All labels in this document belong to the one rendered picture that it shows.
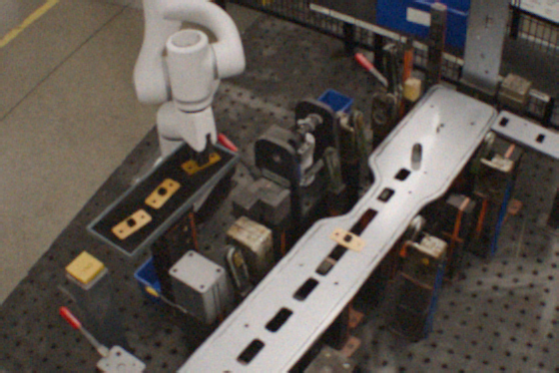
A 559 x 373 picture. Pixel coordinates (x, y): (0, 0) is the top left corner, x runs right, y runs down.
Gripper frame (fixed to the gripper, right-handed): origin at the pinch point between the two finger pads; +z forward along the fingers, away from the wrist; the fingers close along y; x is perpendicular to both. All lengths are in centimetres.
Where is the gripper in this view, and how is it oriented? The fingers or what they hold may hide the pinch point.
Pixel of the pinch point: (200, 154)
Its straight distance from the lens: 173.2
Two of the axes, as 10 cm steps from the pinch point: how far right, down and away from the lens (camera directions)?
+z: 0.3, 7.1, 7.0
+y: 5.9, 5.6, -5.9
